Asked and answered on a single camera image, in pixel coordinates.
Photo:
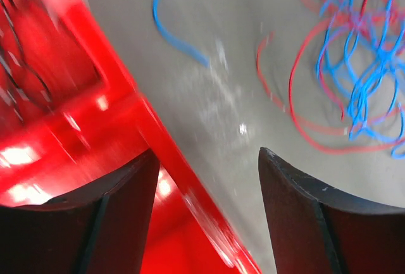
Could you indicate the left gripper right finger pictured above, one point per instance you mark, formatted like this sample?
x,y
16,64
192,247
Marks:
x,y
316,228

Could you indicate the red compartment bin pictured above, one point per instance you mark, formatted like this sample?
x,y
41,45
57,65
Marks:
x,y
71,113

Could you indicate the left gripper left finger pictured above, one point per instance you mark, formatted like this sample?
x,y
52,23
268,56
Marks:
x,y
100,227

